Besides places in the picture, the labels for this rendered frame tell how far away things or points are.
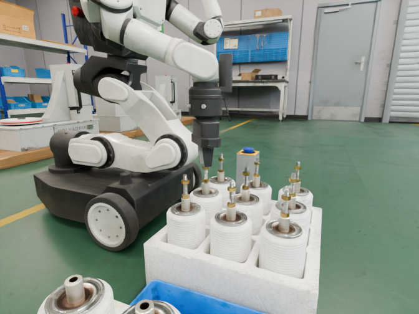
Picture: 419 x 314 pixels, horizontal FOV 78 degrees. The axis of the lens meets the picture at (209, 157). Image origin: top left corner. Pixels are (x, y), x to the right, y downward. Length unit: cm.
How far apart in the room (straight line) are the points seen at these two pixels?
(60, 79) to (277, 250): 267
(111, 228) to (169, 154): 32
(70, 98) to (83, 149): 174
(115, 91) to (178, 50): 47
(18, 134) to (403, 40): 562
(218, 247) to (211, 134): 27
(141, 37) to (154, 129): 41
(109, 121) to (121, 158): 220
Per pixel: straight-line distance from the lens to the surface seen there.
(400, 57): 576
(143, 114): 103
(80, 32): 116
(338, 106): 566
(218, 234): 58
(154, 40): 69
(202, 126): 65
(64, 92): 293
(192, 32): 127
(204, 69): 64
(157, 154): 97
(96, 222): 100
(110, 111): 330
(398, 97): 574
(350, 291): 89
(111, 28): 73
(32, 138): 253
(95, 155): 117
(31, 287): 95
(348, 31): 576
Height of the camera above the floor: 53
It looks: 14 degrees down
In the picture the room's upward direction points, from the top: straight up
